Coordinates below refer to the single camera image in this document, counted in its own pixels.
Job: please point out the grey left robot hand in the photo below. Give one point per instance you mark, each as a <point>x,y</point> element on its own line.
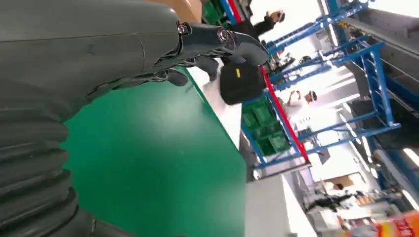
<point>85,49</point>

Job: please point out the brown cardboard box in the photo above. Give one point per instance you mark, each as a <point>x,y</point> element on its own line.
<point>186,8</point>

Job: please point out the green table mat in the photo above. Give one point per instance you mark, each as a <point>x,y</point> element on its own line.
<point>154,157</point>

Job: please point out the black bag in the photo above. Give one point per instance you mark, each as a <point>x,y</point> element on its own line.
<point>241,85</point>

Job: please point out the standing person in black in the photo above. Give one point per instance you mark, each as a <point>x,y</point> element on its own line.
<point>258,26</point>

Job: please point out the green plastic crate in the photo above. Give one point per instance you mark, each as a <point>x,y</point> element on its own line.
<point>265,130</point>

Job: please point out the blue cart with red bar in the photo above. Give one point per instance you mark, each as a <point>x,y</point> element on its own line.
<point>284,124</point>

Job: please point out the person in white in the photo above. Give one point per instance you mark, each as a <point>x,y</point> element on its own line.
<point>302,101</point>

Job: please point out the white table with metal legs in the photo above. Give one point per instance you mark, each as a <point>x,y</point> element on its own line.
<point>271,209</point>

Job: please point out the seated background person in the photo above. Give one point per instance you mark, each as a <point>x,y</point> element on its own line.
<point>330,198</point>

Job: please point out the blue metal shelving rack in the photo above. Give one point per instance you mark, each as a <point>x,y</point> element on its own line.
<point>373,81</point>

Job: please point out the orange printed package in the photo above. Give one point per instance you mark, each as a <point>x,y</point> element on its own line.
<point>389,225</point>

